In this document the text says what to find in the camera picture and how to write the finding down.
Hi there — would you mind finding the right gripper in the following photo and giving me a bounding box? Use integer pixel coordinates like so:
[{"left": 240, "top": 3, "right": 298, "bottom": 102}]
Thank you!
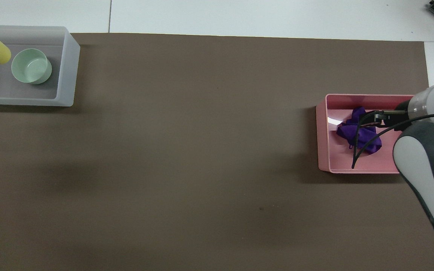
[{"left": 386, "top": 100, "right": 414, "bottom": 132}]

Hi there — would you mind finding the pink plastic box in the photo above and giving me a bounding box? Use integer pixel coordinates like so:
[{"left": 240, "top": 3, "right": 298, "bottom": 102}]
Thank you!
[{"left": 316, "top": 94, "right": 416, "bottom": 174}]

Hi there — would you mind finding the translucent white plastic box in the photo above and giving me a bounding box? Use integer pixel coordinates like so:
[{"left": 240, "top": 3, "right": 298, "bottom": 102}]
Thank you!
[{"left": 0, "top": 25, "right": 81, "bottom": 107}]

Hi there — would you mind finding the crumpled purple glove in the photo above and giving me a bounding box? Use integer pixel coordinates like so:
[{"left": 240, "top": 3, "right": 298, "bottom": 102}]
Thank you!
[{"left": 336, "top": 107, "right": 382, "bottom": 154}]

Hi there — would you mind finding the light green bowl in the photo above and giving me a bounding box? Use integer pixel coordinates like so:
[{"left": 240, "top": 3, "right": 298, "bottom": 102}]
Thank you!
[{"left": 11, "top": 48, "right": 52, "bottom": 84}]

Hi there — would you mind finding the black cable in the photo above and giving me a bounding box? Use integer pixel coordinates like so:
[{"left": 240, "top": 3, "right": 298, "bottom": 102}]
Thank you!
[{"left": 351, "top": 110, "right": 434, "bottom": 170}]

